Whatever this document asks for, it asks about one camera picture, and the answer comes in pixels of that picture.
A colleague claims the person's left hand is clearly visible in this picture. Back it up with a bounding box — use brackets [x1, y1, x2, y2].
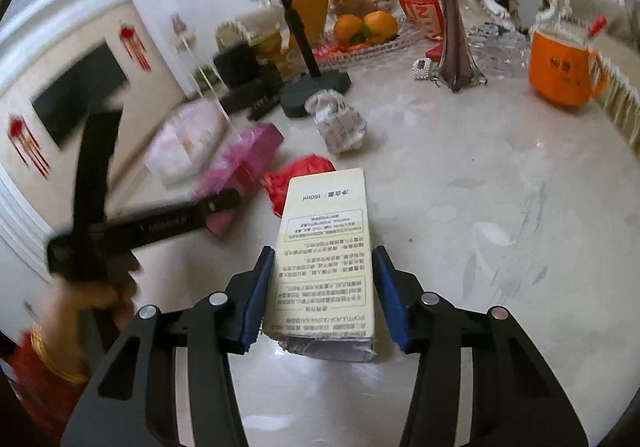
[42, 254, 143, 370]

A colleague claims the black box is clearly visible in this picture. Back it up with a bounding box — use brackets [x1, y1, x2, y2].
[212, 44, 262, 88]

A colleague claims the orange fruit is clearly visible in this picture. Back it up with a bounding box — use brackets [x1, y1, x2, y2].
[363, 11, 400, 45]
[334, 14, 365, 46]

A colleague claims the black phone stand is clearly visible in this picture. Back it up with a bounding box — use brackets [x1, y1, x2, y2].
[250, 0, 352, 118]

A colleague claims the red hanging wall ornament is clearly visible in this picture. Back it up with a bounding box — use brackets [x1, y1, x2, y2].
[7, 113, 52, 178]
[119, 24, 152, 74]

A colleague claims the crumpled white paper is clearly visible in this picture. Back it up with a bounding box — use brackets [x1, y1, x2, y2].
[304, 89, 369, 154]

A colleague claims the pink box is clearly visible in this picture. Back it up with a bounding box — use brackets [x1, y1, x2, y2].
[192, 123, 285, 239]

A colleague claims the black wall television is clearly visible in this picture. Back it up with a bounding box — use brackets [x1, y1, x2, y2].
[31, 42, 130, 148]

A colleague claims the gold bracelet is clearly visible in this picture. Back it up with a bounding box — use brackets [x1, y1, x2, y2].
[29, 324, 90, 385]

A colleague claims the pale pink translucent bag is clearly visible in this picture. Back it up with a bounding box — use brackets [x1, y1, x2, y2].
[144, 103, 232, 186]

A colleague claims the black remote control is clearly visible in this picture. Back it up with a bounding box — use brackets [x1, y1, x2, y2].
[246, 94, 282, 122]

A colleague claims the clear glass fruit tray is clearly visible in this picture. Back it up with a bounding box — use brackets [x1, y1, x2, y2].
[310, 22, 438, 66]

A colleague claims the purple glass vase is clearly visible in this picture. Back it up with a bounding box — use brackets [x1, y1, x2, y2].
[422, 0, 488, 94]

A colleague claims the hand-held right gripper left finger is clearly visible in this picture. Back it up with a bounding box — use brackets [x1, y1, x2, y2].
[60, 247, 277, 447]

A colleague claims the crystal glass dish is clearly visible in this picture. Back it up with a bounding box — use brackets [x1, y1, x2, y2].
[464, 23, 532, 78]

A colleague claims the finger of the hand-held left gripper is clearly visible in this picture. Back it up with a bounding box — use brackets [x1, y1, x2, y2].
[192, 188, 242, 230]

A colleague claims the orange mug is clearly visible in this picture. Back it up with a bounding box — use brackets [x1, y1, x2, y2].
[529, 24, 609, 108]

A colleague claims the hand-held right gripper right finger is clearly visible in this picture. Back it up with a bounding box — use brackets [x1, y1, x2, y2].
[371, 246, 590, 447]

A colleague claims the beige printed carton box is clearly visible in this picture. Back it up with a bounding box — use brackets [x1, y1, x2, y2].
[262, 168, 377, 364]

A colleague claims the red crumpled wrapper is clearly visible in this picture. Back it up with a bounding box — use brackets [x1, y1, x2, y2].
[262, 154, 337, 218]

